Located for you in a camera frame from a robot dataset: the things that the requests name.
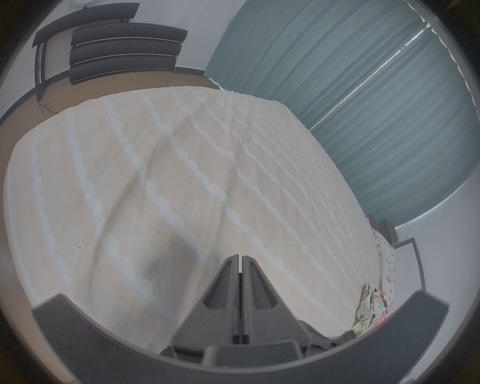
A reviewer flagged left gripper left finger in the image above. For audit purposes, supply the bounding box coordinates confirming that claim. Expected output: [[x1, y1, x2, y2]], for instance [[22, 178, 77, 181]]
[[172, 254, 240, 355]]

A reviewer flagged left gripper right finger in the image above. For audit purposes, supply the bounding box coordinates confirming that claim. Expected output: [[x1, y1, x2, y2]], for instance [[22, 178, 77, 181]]
[[242, 255, 312, 354]]

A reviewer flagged black polo shirt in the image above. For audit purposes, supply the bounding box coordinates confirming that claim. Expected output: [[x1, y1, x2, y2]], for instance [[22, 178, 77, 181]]
[[300, 320, 359, 347]]

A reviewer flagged bed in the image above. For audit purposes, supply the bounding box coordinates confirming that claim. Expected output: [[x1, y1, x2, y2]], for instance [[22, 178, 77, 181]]
[[2, 84, 426, 355]]

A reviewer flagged white printed garment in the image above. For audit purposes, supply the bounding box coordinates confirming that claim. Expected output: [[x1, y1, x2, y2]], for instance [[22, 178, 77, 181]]
[[350, 283, 384, 334]]

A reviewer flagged white printed pillow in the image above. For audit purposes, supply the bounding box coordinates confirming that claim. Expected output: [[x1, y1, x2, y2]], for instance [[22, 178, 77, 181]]
[[376, 230, 399, 305]]

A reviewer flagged grey bedside table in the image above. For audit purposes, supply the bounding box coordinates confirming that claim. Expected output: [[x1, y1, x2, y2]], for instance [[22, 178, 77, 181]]
[[369, 215, 397, 241]]

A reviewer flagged blue-green curtain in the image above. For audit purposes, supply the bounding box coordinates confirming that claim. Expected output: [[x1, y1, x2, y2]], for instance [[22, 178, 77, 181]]
[[204, 0, 429, 131], [310, 22, 480, 226]]

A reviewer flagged black dressing table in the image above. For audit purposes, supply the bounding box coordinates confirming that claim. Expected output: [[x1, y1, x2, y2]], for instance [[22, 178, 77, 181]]
[[33, 3, 140, 102]]

